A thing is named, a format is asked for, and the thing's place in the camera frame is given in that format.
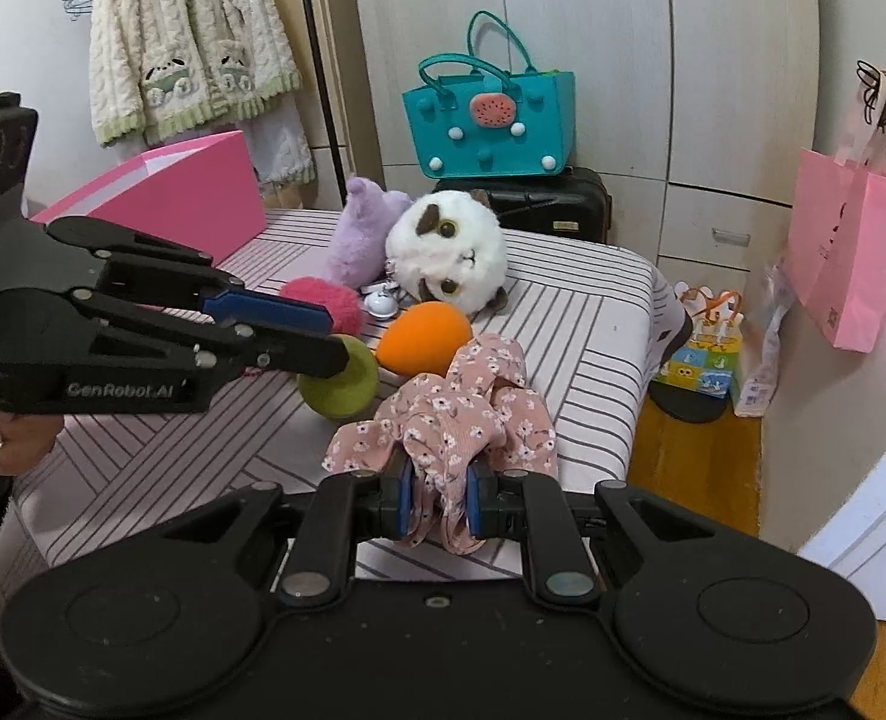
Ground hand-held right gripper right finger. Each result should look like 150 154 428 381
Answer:
465 460 716 607

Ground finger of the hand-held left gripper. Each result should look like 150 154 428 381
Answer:
0 288 351 385
45 215 336 335

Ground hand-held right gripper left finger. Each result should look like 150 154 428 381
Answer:
159 460 418 610

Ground green ball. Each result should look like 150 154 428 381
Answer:
297 335 379 422

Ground pink pompom ball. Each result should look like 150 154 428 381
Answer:
278 277 366 338

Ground pink floral scrunchie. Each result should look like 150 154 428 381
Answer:
323 334 561 557

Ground purple plush toy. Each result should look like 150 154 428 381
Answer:
328 176 414 290

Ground orange makeup sponge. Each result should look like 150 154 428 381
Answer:
375 302 475 377

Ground pink cardboard box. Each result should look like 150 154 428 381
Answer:
30 130 268 268

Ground white fluffy plush toy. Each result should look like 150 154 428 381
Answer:
384 191 512 317

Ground person's left hand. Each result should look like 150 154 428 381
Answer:
0 411 61 478

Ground cream fluffy pajama pants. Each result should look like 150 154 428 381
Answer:
244 99 316 185

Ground black slipper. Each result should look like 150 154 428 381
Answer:
649 381 738 423

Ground cream fluffy jacket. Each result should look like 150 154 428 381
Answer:
89 0 303 149

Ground black vertical pole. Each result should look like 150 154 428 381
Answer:
293 0 348 167

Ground colourful small gift bag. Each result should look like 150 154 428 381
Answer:
657 285 746 398

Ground teal felt handbag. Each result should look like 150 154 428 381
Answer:
402 11 576 179

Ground black suitcase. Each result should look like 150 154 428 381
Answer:
432 165 613 245

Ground white plastic packet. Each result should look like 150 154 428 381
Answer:
735 255 798 419

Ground white wardrobe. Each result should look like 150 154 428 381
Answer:
349 0 821 295

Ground pink paper bag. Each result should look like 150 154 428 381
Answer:
783 71 886 353

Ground silver bell keychain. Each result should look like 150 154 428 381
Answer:
364 281 403 317

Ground wall hook with hair ties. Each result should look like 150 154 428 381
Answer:
855 30 886 125

